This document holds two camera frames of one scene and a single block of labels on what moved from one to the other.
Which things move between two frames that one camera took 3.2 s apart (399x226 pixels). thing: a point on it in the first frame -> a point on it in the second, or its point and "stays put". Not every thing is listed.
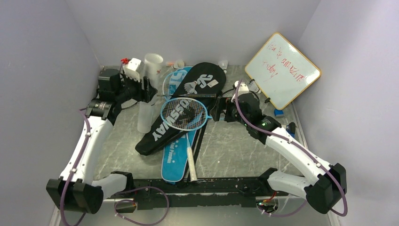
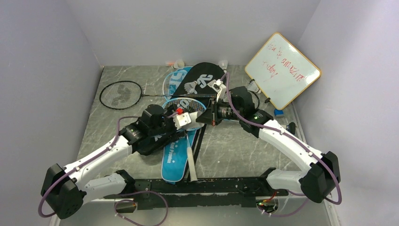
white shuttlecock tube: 152,68 -> 194,124
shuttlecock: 253,86 stays put
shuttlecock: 190,87 stays put
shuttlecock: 223,64 stays put
